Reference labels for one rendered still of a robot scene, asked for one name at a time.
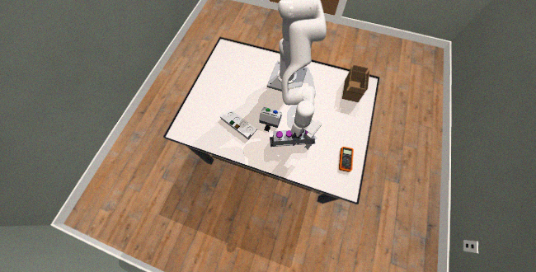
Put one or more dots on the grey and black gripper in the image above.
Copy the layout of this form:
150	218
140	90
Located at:
296	131

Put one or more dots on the small brown cardboard box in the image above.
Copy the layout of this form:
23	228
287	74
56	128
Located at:
358	79

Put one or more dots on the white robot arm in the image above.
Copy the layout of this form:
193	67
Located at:
295	53

